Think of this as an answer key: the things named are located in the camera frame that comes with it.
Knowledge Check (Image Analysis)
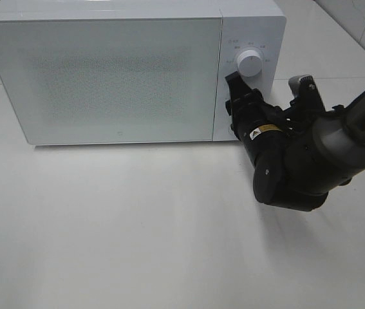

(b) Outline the round white door button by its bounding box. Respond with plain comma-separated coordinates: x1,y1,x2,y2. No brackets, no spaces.
227,124,235,138

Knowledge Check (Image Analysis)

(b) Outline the upper white microwave knob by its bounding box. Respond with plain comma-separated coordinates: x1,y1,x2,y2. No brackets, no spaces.
236,49,262,77

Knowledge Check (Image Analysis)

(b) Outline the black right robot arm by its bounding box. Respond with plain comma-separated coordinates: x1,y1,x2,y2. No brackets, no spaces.
225,72,365,212

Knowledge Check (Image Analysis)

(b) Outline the white microwave door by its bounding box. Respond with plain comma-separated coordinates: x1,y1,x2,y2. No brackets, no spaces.
0,19,221,145

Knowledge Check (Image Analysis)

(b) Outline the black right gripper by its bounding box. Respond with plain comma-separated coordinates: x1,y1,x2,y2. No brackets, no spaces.
225,71,290,167

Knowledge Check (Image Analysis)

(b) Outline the white microwave oven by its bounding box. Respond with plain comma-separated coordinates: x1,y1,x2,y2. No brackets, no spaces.
0,1,286,142

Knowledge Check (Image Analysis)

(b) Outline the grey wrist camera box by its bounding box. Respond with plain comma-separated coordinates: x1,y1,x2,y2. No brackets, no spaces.
288,74,317,99

